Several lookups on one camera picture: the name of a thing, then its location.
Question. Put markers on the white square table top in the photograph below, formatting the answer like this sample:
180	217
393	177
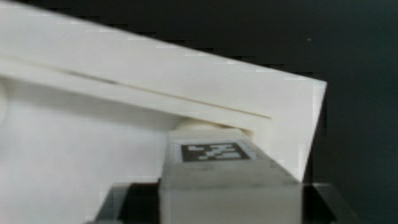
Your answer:
100	89

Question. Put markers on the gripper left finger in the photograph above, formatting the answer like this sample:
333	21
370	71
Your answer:
132	205

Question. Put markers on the white table leg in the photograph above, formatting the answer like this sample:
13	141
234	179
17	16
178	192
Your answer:
225	185

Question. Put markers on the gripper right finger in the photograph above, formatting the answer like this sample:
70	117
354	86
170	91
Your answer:
326	208

